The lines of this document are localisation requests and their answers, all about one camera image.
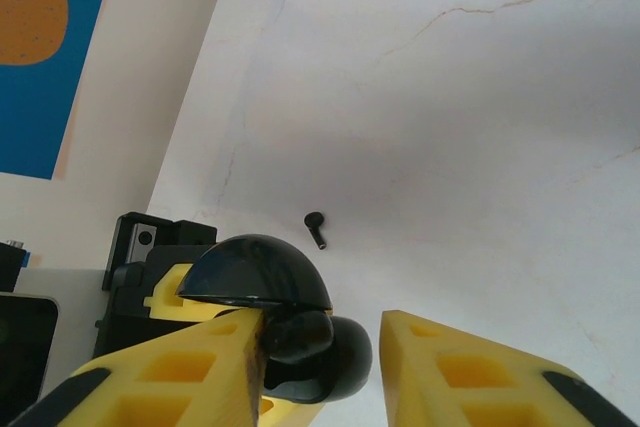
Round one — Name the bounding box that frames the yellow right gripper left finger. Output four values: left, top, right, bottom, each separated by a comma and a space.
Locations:
9, 307, 265, 427

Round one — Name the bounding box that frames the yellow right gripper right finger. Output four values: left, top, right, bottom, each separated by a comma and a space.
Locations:
378, 309, 640, 427

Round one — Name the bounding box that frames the glossy earbud charging case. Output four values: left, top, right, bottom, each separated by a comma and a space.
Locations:
174, 233, 375, 407

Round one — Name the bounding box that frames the black wireless earbud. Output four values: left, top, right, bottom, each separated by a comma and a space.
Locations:
303, 210, 329, 252

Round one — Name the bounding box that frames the blue panel with orange oval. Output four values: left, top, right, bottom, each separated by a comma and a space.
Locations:
0, 0, 119, 181

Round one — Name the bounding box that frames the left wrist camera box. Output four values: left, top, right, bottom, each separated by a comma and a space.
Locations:
0, 238, 109, 423

